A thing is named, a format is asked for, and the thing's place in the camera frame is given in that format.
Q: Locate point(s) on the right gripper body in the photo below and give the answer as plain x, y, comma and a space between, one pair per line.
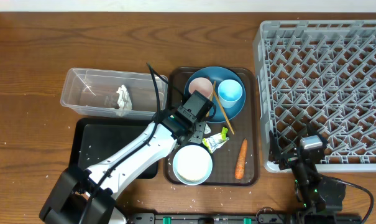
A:
289, 160

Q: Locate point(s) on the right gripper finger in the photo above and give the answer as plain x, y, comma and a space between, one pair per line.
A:
311, 131
274, 151

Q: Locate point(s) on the green yellow snack wrapper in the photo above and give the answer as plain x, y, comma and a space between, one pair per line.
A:
216, 141

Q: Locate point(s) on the light blue bowl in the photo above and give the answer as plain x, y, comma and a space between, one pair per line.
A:
192, 165

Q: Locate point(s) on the orange carrot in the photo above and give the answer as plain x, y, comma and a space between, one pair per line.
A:
240, 164

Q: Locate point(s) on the white tissue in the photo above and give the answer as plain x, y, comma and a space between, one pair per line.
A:
207, 129
124, 101

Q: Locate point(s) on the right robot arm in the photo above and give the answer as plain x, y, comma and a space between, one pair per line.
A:
322, 197

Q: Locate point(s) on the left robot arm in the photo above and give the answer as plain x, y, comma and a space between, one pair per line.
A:
89, 196

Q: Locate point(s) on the grey dishwasher rack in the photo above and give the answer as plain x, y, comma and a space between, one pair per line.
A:
322, 73

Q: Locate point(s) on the brown serving tray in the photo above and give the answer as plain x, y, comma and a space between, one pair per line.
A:
245, 127

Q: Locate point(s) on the pink cup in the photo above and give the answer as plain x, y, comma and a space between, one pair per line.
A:
202, 85

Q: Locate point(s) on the right wooden chopstick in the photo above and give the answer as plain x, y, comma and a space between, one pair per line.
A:
223, 112

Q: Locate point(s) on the wooden chopstick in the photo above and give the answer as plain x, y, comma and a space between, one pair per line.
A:
223, 112
212, 94

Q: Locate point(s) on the left wooden chopstick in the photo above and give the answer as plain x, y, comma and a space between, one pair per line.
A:
212, 94

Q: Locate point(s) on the light blue cup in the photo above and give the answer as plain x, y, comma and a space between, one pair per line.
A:
229, 93

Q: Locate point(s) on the dark blue plate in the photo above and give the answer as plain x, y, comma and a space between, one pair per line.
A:
220, 74

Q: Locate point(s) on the clear plastic bin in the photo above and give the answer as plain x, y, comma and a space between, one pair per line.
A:
92, 92

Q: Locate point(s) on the black tray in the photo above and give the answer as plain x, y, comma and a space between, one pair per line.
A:
96, 139

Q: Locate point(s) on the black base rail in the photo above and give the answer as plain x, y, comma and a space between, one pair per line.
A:
261, 218

